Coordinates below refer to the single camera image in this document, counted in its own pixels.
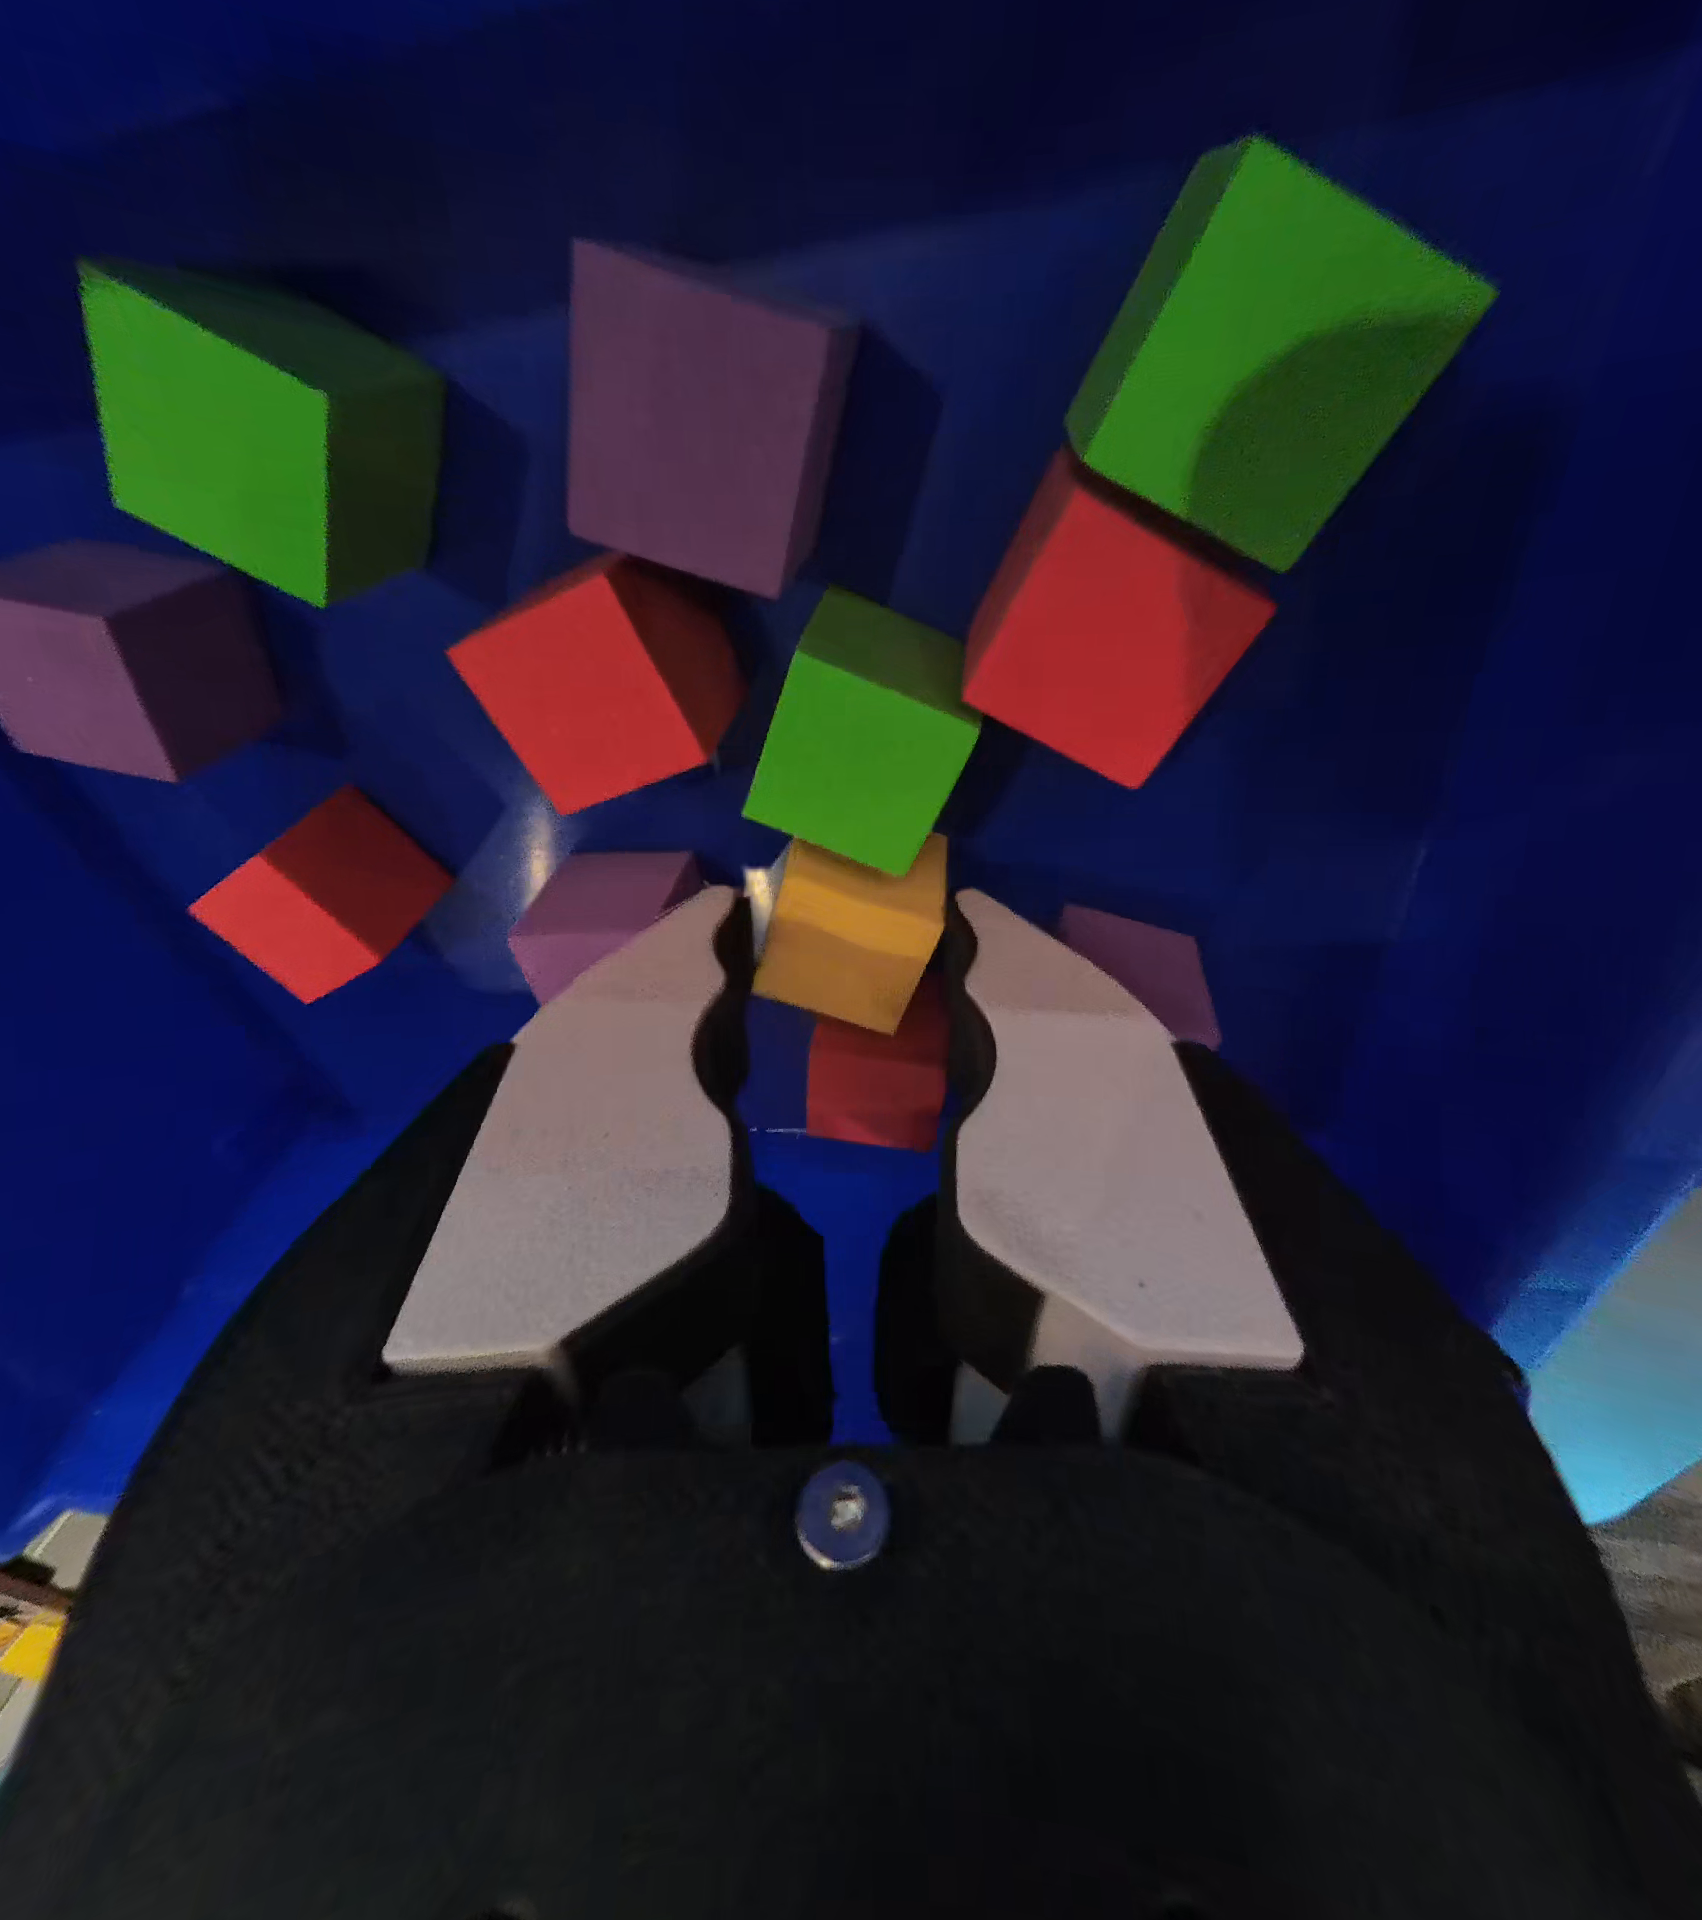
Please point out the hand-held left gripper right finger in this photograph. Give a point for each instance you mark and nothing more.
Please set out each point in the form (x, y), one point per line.
(1122, 1186)

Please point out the pile of coloured wooden cubes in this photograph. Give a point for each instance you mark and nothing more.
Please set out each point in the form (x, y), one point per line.
(687, 405)

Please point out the yellow wooden cube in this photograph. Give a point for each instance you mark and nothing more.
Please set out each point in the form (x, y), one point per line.
(850, 940)

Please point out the blue plastic bin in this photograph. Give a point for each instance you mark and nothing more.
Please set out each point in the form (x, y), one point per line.
(117, 1201)

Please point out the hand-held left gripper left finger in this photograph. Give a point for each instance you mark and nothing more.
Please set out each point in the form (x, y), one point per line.
(565, 1186)

